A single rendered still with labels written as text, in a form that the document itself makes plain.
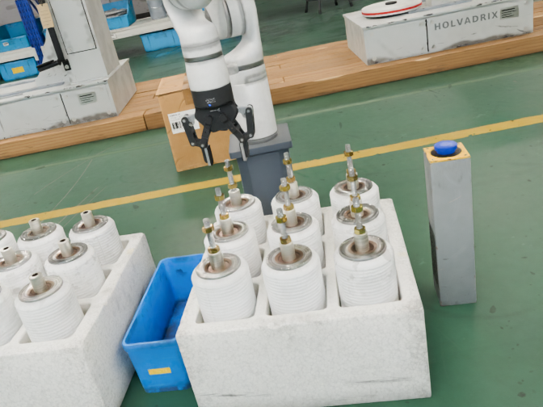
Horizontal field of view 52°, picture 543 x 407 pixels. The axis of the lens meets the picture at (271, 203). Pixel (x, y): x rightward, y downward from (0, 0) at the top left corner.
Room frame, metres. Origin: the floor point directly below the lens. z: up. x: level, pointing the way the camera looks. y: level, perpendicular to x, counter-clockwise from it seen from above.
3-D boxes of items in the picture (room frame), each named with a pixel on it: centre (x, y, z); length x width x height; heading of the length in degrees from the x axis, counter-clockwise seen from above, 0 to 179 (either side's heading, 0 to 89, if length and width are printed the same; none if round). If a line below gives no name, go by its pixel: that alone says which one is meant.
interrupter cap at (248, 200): (1.03, 0.07, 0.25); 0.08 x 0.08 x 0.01
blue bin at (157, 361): (0.96, 0.24, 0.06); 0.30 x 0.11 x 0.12; 171
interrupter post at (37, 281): (0.85, 0.42, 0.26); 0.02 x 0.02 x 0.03
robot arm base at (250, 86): (1.28, 0.00, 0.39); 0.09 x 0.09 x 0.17; 88
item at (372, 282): (0.76, -0.13, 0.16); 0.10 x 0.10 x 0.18
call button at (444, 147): (0.93, -0.33, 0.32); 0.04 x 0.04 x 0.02
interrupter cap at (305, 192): (1.01, -0.05, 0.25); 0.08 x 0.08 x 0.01
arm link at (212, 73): (1.05, 0.06, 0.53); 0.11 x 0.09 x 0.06; 169
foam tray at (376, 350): (0.90, -0.03, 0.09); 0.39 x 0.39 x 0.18; 81
